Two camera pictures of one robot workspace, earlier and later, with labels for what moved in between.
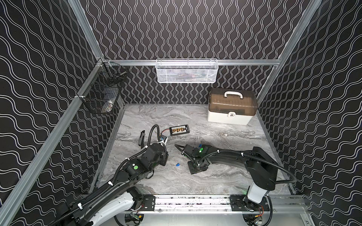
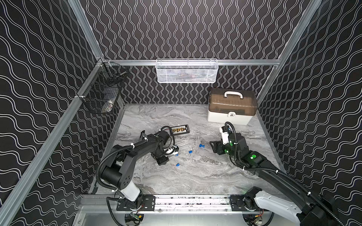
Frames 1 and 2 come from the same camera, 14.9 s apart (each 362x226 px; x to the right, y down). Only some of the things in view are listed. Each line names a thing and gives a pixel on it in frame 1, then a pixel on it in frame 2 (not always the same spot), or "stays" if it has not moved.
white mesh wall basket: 186,70 stays
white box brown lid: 232,106 stays
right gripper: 191,170 → 217,145
